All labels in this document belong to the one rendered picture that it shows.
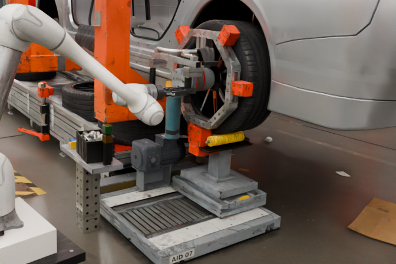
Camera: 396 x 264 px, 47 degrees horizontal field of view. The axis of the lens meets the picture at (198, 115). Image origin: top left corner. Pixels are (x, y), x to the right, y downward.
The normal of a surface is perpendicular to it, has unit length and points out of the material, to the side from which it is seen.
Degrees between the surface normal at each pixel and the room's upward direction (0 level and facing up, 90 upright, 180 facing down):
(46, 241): 90
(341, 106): 92
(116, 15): 90
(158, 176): 90
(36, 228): 3
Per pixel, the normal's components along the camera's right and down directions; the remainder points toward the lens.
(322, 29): -0.79, 0.10
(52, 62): 0.60, 0.23
